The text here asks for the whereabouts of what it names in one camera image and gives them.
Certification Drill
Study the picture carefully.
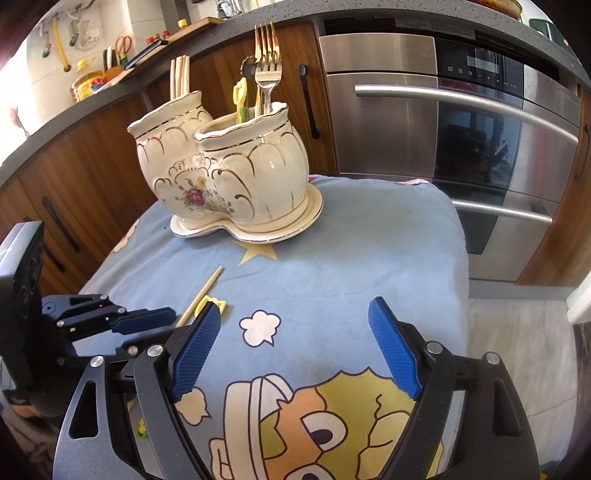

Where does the stainless steel oven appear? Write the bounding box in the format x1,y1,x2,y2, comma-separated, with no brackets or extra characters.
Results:
318,17,580,282

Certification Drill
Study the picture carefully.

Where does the cream ceramic double utensil holder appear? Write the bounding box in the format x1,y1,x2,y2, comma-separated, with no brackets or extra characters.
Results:
127,91,324,244

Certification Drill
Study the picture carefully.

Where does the gold fork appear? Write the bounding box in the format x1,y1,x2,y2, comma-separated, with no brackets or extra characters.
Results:
253,21,282,116

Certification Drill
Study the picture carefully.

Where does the dark grey countertop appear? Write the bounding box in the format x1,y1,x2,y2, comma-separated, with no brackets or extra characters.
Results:
1,1,590,183

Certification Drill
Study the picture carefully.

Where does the silver fork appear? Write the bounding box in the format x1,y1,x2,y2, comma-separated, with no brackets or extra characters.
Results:
254,51,283,115

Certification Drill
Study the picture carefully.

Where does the silver spoon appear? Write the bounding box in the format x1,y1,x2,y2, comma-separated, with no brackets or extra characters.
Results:
240,55,260,116

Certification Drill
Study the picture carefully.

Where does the wooden kitchen cabinet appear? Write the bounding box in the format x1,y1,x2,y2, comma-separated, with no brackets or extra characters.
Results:
1,20,337,295

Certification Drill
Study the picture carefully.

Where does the yellow green plastic spoon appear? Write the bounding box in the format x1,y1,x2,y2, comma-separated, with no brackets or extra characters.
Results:
232,77,249,124

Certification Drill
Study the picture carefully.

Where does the wooden cutting board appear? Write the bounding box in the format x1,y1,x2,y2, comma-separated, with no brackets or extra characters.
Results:
103,17,223,89

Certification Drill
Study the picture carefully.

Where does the black kitchen knife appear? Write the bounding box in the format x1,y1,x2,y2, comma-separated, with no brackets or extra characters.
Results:
124,39,168,71

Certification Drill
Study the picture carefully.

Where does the blue cartoon tablecloth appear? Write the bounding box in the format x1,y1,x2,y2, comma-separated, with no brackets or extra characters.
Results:
84,177,469,479

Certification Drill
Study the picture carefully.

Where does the beige chopstick with red tip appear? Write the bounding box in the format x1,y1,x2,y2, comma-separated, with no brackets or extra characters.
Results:
175,266,223,328

